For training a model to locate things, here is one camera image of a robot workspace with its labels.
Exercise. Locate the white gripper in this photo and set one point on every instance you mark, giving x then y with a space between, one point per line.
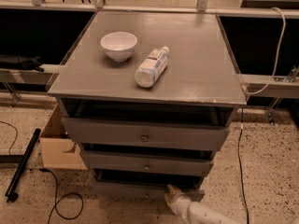
178 202

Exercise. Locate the grey bottom drawer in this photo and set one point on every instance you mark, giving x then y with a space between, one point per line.
144 185

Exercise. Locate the grey drawer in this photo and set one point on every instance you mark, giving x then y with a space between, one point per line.
144 185
145 134
146 163

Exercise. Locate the grey top drawer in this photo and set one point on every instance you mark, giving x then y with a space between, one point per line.
145 134

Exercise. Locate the grey middle drawer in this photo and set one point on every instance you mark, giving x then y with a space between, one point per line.
146 163

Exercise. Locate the grey wooden drawer cabinet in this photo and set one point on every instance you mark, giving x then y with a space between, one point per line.
199 86

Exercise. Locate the brown cardboard box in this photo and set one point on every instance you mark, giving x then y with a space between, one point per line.
57 150

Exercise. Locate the white plastic bottle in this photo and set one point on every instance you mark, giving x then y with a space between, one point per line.
152 67

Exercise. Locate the white ceramic bowl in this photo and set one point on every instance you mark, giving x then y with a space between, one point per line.
119 46

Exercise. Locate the black metal bar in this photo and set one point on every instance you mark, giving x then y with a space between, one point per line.
11 193

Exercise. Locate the black cloth on rail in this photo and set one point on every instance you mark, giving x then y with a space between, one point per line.
20 63

